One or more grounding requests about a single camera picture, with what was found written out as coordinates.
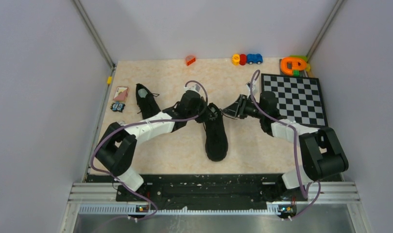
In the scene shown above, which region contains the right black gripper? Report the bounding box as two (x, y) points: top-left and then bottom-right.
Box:
(222, 94), (266, 119)

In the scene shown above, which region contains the black shoe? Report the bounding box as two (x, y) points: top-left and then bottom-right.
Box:
(203, 103), (228, 162)
(136, 83), (161, 119)

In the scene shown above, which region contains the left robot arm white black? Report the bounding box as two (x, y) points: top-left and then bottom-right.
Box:
(94, 90), (219, 201)

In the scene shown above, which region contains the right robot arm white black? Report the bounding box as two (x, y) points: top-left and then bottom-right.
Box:
(222, 91), (349, 200)

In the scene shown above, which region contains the red toy cylinder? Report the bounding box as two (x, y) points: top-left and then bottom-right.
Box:
(239, 54), (247, 66)

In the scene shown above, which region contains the yellow toy cylinder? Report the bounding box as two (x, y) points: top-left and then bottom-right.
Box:
(231, 54), (240, 66)

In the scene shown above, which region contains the blue toy car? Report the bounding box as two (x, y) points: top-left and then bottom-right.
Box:
(246, 53), (263, 65)

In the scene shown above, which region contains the orange toy brick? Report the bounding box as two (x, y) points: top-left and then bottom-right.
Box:
(185, 55), (196, 66)

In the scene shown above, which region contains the black white checkerboard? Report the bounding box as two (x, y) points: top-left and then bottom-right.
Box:
(261, 73), (328, 127)

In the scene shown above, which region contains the pink triangle card box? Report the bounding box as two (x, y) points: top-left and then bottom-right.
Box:
(113, 86), (129, 102)

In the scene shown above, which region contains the small blue black toy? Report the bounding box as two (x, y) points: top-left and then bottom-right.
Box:
(110, 101), (125, 113)

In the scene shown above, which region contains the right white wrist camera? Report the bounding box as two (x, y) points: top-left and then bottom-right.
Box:
(246, 82), (257, 95)

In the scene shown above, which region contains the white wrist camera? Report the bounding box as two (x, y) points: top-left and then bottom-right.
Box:
(184, 83), (201, 92)
(246, 82), (257, 95)

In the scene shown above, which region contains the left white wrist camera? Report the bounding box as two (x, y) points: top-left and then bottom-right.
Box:
(184, 83), (201, 92)

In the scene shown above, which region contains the orange ring toy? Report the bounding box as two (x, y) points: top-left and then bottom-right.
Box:
(279, 57), (309, 77)

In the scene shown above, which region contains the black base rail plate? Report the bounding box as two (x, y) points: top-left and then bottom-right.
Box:
(85, 173), (343, 213)

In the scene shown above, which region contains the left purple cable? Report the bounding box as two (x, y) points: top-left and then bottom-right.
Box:
(89, 80), (209, 222)

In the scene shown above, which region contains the purple cable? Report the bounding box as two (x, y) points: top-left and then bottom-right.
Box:
(89, 80), (209, 222)
(249, 69), (322, 221)

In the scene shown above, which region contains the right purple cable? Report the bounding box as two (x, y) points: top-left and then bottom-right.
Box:
(249, 69), (322, 221)

